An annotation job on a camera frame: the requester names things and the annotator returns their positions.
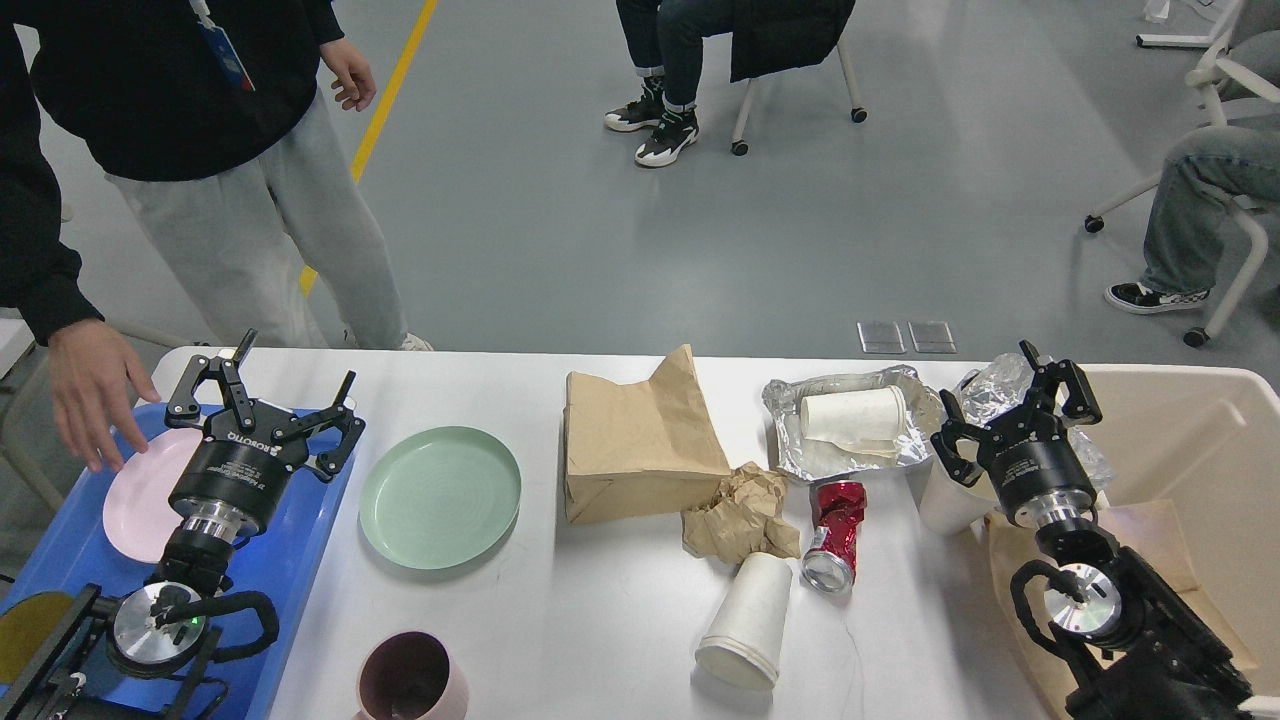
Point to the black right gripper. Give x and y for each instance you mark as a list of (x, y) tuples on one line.
[(1030, 465)]

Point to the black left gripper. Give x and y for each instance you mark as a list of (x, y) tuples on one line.
[(234, 463)]

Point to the green plate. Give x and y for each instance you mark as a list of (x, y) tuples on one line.
[(440, 498)]

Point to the pink mug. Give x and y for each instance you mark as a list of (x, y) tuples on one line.
[(411, 675)]

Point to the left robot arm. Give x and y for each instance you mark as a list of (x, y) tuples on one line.
[(203, 632)]

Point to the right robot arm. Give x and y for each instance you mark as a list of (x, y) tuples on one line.
[(1136, 651)]

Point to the standing person's hand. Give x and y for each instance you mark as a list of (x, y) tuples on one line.
[(94, 373)]

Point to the crumpled aluminium foil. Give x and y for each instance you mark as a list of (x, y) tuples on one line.
[(1001, 385)]

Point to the upright white paper cup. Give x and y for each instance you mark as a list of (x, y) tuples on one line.
[(947, 508)]

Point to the floor socket plate right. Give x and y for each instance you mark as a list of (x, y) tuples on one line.
[(932, 337)]

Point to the floor socket plate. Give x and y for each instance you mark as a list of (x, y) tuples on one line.
[(881, 338), (932, 337)]

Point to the blue plastic tray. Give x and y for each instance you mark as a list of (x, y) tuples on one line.
[(282, 563)]

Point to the pink plate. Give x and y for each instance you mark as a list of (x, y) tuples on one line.
[(137, 516)]

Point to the paper cup in foil tray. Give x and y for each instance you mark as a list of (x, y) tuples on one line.
[(869, 420)]

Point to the floor socket plate left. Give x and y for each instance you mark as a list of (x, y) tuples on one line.
[(881, 338)]

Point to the flat brown paper bag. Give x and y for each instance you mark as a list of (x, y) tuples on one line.
[(1154, 531)]

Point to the beige plastic bin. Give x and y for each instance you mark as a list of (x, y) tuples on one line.
[(1206, 439)]

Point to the crushed red can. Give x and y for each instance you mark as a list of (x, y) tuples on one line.
[(831, 561)]

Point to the aluminium foil tray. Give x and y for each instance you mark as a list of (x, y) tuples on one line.
[(809, 461)]

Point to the crumpled brown paper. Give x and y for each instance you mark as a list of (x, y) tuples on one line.
[(744, 517)]

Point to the dark teal cup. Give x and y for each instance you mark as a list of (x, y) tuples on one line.
[(25, 626)]

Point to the seated person on right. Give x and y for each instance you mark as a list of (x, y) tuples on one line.
[(1183, 244)]

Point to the standing person grey trousers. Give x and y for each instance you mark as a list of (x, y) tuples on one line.
[(208, 118)]

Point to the lying white paper cup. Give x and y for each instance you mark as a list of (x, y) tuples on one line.
[(743, 644)]

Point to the large brown paper bag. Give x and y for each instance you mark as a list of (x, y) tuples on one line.
[(643, 449)]

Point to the white office chair right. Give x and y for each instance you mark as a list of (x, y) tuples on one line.
[(1241, 62)]

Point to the seated person dark jeans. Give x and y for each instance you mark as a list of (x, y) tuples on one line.
[(665, 42)]

